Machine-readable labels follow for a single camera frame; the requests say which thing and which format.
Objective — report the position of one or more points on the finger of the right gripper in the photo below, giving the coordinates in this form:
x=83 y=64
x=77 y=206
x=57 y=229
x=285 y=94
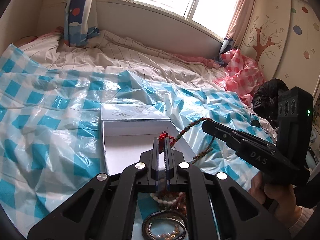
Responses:
x=236 y=140

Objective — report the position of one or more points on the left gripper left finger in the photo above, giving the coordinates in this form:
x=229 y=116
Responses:
x=153 y=167

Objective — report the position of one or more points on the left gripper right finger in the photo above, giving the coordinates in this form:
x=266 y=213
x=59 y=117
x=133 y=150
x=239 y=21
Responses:
x=170 y=166

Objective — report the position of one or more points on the white Meltykiss jewelry box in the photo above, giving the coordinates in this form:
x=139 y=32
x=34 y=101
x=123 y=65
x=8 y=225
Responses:
x=128 y=130

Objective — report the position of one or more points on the right hand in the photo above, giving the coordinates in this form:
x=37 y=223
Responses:
x=287 y=212

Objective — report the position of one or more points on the black plastic bag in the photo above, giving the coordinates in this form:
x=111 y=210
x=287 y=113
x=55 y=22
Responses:
x=265 y=100

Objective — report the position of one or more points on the red checkered plastic bag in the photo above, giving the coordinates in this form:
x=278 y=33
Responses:
x=243 y=76

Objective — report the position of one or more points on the blue checkered plastic sheet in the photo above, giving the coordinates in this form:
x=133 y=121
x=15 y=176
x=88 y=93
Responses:
x=50 y=143

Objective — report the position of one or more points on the wardrobe with tree decal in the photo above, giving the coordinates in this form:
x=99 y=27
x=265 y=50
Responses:
x=283 y=38

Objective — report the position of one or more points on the beige striped bedsheet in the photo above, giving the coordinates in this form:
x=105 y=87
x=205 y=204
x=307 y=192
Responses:
x=110 y=53

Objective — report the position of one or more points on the white headboard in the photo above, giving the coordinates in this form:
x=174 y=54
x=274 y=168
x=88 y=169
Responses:
x=156 y=29

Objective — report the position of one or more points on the pink curtain right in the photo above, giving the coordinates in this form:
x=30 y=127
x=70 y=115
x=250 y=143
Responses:
x=237 y=28

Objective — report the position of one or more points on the blue cartoon curtain left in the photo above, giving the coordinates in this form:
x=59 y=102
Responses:
x=80 y=22

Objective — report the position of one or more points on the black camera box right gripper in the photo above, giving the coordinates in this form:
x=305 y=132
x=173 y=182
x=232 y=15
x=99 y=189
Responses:
x=295 y=109

